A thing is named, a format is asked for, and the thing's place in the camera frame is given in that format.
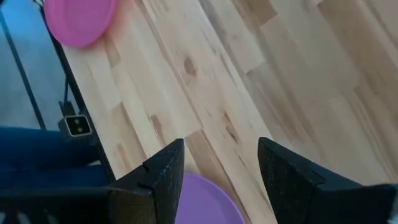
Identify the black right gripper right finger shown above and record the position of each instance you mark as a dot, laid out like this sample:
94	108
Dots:
292	193

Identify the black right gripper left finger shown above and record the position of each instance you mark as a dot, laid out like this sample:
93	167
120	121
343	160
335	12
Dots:
158	186

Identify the purple plate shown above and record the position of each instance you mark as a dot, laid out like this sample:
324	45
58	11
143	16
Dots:
205	205

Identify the person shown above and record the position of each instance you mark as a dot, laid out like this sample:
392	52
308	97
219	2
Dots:
37	149

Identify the pink plate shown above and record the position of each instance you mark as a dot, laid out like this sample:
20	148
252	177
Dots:
77	21

